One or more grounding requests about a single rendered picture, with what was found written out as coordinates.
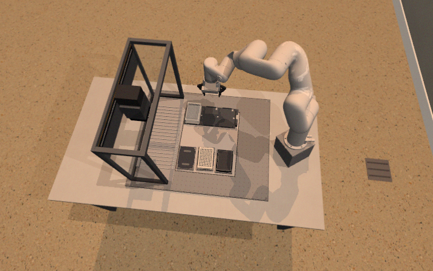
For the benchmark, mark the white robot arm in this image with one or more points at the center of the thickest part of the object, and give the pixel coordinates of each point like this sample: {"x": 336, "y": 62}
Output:
{"x": 299, "y": 108}

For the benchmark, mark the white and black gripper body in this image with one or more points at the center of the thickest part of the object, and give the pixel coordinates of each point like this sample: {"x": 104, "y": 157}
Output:
{"x": 217, "y": 84}

